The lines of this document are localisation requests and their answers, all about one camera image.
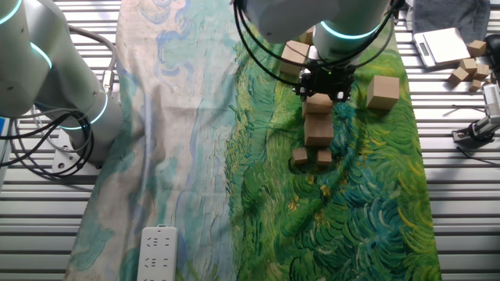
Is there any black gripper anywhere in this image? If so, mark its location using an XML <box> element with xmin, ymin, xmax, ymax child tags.
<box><xmin>293</xmin><ymin>66</ymin><xmax>356</xmax><ymax>103</ymax></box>

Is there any white kitchen scale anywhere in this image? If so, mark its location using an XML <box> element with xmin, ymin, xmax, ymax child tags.
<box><xmin>412</xmin><ymin>27</ymin><xmax>472</xmax><ymax>68</ymax></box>

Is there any painted landscape cloth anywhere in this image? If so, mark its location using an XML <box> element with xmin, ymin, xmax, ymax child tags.
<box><xmin>64</xmin><ymin>0</ymin><xmax>442</xmax><ymax>281</ymax></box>

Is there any grey towel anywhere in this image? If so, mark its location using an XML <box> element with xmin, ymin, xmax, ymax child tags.
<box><xmin>412</xmin><ymin>0</ymin><xmax>492</xmax><ymax>36</ymax></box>

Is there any black rounded device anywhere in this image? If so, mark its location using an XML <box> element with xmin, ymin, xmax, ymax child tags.
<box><xmin>484</xmin><ymin>34</ymin><xmax>500</xmax><ymax>73</ymax></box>

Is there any white power strip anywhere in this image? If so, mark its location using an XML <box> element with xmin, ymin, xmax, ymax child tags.
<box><xmin>136</xmin><ymin>225</ymin><xmax>180</xmax><ymax>281</ymax></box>

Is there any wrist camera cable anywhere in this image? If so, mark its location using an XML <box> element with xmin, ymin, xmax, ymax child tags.
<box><xmin>233</xmin><ymin>0</ymin><xmax>405</xmax><ymax>87</ymax></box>

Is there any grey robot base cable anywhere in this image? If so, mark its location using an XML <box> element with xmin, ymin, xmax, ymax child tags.
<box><xmin>64</xmin><ymin>25</ymin><xmax>118</xmax><ymax>94</ymax></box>

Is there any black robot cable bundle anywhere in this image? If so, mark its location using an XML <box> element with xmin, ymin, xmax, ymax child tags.
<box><xmin>0</xmin><ymin>103</ymin><xmax>97</xmax><ymax>179</ymax></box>

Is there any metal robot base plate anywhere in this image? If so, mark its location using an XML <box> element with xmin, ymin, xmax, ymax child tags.
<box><xmin>50</xmin><ymin>128</ymin><xmax>102</xmax><ymax>176</ymax></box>

